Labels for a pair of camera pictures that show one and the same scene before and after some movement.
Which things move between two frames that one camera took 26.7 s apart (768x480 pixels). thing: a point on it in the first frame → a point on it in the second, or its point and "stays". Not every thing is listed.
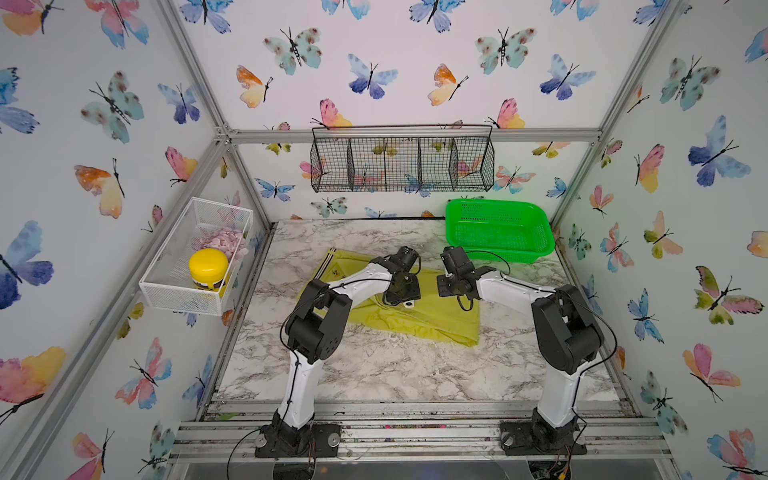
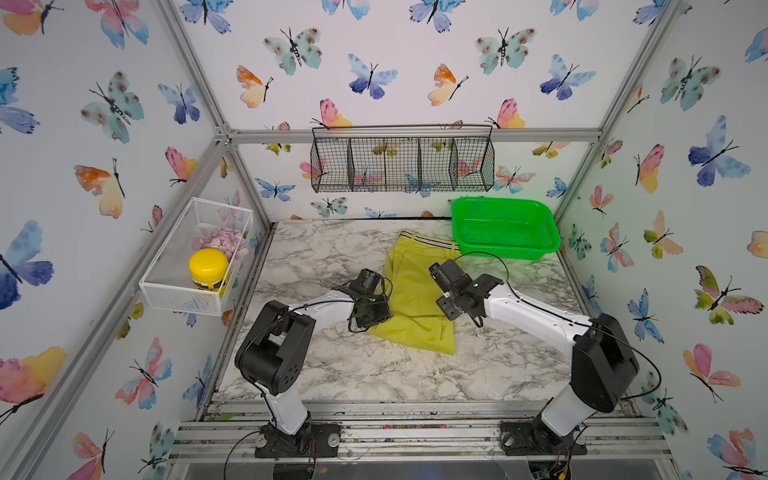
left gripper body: x=408 y=290 → x=374 y=315
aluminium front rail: x=421 y=433 stays
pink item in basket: x=225 y=239 stays
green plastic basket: x=510 y=231 stays
